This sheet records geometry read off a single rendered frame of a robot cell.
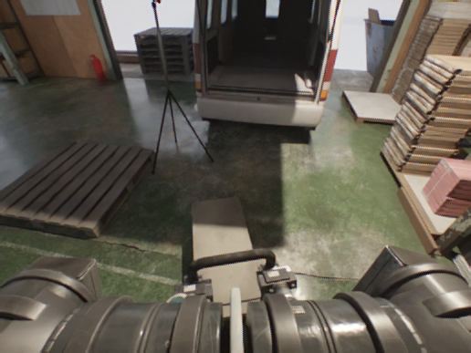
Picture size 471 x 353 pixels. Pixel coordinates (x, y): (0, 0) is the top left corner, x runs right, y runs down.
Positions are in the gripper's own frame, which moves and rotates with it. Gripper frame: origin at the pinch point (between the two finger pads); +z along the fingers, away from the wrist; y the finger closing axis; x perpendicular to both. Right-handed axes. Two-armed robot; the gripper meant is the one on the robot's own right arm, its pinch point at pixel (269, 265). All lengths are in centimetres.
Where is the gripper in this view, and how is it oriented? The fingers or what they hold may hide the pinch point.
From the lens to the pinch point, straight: 102.5
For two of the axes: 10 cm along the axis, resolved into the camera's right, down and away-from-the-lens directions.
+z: -1.7, -3.4, 9.3
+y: 9.8, -1.1, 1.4
